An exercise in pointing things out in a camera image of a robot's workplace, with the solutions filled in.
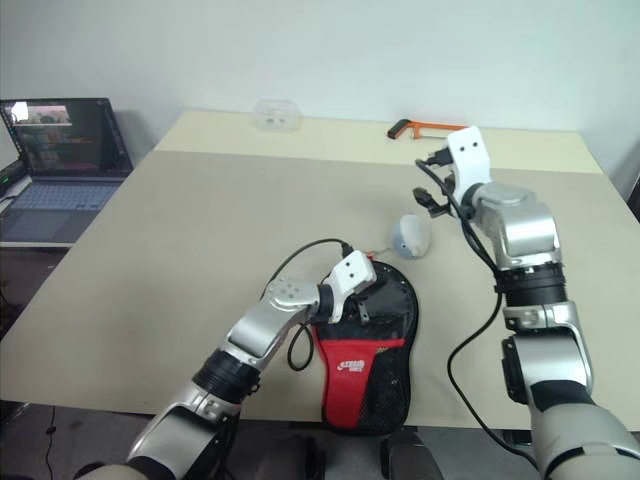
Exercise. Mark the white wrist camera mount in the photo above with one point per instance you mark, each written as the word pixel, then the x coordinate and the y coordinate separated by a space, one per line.
pixel 467 150
pixel 352 272

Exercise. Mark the clear plastic box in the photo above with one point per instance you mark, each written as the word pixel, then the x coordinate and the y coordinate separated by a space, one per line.
pixel 277 117

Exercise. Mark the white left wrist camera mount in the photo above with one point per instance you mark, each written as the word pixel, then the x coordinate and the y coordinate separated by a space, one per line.
pixel 352 272

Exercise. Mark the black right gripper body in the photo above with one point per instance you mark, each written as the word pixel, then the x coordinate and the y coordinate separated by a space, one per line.
pixel 449 190

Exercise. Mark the black box device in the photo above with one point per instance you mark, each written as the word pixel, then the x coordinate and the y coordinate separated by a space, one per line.
pixel 11 177

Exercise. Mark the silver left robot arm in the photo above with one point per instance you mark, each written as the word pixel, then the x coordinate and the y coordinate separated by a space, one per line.
pixel 270 320

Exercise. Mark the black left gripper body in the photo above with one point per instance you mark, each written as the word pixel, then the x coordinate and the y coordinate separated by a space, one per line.
pixel 356 306

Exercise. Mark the black red mesh paddle case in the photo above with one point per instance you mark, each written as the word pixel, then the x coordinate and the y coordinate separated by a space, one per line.
pixel 350 370

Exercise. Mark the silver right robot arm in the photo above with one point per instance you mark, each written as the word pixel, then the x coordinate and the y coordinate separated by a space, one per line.
pixel 525 225

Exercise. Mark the dark rounded shape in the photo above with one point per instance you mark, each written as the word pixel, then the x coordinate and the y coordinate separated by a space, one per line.
pixel 410 455

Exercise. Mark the white blue filler ball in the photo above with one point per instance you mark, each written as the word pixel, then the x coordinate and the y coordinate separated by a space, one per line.
pixel 412 232

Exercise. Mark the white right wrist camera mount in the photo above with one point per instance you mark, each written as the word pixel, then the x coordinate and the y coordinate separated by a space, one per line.
pixel 467 150

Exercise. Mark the open laptop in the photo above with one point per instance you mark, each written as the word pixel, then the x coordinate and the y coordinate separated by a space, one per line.
pixel 65 135

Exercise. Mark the dark chair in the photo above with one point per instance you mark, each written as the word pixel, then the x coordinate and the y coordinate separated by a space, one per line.
pixel 635 195

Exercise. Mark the orange hacksaw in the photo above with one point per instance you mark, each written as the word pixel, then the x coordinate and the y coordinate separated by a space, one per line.
pixel 397 130

